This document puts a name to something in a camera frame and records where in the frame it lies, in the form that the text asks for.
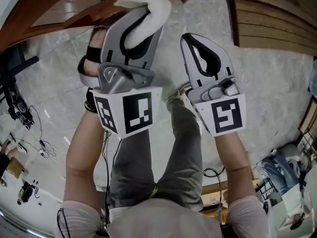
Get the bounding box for white cloth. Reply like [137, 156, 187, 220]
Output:
[113, 0, 173, 50]

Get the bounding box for cardboard box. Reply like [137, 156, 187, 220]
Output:
[5, 156, 26, 180]

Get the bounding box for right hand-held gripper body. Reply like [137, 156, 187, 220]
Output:
[186, 75, 248, 138]

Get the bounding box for tangle of floor cables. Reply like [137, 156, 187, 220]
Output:
[1, 105, 58, 159]

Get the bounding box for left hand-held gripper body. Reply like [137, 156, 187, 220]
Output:
[89, 61, 163, 140]

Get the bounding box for person's white shirt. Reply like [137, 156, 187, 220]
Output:
[55, 198, 271, 238]

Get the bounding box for wooden cabinet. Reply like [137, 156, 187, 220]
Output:
[0, 0, 209, 54]

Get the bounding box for dark table frame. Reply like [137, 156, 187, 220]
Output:
[0, 45, 40, 84]

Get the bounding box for person's right forearm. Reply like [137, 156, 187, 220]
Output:
[213, 129, 256, 206]

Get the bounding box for grey black-strapped sandal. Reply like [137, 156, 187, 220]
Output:
[77, 25, 110, 88]
[164, 82, 193, 107]

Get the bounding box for leaning wooden frames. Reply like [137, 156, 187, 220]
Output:
[298, 99, 317, 136]

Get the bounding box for wooden slatted platform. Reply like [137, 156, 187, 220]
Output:
[226, 0, 317, 57]

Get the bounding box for person's left forearm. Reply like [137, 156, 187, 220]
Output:
[62, 110, 110, 205]

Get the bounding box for black cable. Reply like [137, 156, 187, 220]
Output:
[202, 167, 226, 223]
[101, 129, 122, 223]
[56, 206, 72, 238]

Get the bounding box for black floor device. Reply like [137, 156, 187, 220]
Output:
[6, 85, 35, 130]

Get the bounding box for person's grey trousers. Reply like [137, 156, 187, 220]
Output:
[108, 97, 204, 212]

